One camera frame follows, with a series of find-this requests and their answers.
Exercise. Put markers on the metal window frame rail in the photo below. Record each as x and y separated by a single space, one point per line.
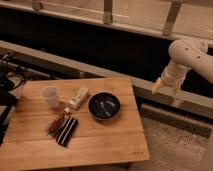
168 19

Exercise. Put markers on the white tube bottle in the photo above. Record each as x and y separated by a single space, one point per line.
77 99

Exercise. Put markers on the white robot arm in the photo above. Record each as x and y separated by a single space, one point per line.
186 55

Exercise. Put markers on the black equipment with cables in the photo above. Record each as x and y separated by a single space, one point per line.
10 79

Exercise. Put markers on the black white striped case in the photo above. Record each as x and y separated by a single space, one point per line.
67 131

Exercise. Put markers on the wooden cutting board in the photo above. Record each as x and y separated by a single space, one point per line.
26 145

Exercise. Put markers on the dark ceramic bowl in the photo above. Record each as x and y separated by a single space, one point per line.
104 106

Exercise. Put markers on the translucent plastic cup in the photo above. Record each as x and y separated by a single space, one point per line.
51 96

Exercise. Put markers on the red handled multitool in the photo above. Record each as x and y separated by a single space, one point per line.
56 124

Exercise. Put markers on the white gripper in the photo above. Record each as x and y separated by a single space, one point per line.
173 76

